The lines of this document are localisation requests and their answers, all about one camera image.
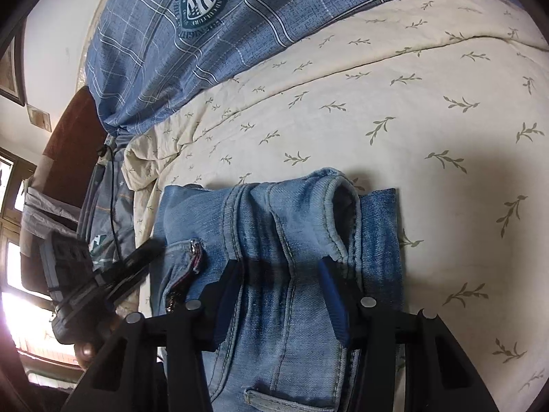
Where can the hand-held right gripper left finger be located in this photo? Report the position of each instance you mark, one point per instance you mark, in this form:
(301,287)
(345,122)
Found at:
(226,307)

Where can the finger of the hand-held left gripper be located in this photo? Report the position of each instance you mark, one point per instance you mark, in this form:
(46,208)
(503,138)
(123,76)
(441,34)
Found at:
(135,266)

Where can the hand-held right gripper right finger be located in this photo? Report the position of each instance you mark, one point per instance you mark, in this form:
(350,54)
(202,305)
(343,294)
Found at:
(335,307)

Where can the blue denim pants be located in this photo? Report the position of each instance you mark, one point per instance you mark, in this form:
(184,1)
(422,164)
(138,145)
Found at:
(278,240)

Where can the person's left hand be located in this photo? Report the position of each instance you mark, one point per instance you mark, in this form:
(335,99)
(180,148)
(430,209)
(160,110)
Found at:
(88,349)

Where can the grey hanging cloth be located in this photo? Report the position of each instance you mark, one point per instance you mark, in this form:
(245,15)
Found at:
(47,219)

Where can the brown headboard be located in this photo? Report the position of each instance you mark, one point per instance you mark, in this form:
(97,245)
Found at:
(73,150)

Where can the cream leaf-print bed sheet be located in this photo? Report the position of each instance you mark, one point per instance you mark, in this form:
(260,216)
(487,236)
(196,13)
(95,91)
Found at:
(386,116)

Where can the blue plaid shirt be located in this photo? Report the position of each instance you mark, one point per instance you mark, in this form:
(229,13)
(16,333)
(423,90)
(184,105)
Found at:
(171,38)

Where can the wooden frame window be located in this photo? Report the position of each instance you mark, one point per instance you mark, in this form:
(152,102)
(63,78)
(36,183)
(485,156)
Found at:
(17,279)

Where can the wall switch plate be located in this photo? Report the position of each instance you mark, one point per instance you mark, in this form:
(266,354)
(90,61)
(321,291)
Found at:
(38,117)

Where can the framed wall picture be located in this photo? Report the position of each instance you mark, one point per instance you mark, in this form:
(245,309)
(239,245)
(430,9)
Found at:
(10,73)

